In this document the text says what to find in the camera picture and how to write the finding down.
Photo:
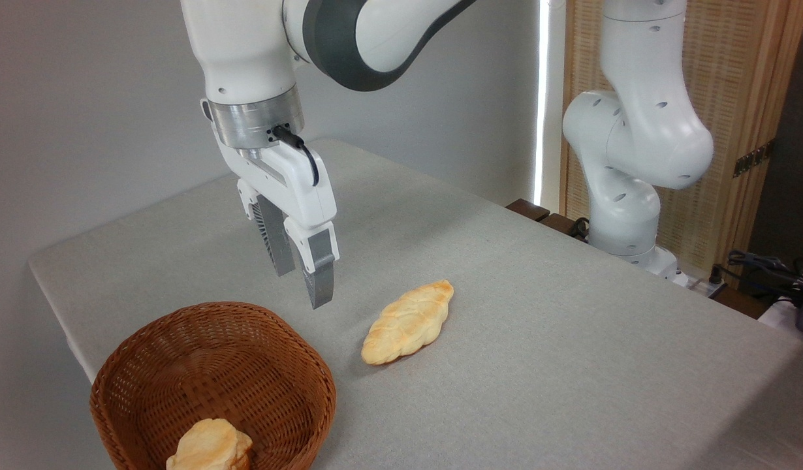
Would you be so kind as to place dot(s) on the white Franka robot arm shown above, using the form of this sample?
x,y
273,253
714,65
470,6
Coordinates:
x,y
245,52

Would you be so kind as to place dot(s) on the grey tablecloth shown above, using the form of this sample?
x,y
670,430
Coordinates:
x,y
571,365

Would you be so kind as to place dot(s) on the wooden woven folding screen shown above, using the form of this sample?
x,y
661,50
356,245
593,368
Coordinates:
x,y
741,85

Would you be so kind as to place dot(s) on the small pale bread roll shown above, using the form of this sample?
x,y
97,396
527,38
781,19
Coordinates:
x,y
209,447

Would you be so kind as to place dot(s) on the white power strip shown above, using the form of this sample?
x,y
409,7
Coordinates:
x,y
705,285

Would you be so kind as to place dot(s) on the brown wicker basket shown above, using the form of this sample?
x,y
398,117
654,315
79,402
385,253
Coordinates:
x,y
245,365

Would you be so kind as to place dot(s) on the braided golden bread loaf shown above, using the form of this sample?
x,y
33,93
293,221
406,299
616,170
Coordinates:
x,y
408,323

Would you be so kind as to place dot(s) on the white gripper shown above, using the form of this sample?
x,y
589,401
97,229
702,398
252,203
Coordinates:
x,y
303,186

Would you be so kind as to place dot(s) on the dark wooden block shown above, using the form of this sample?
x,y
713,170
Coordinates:
x,y
527,209
559,224

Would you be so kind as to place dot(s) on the metal screen hinge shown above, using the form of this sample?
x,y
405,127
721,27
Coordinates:
x,y
754,158

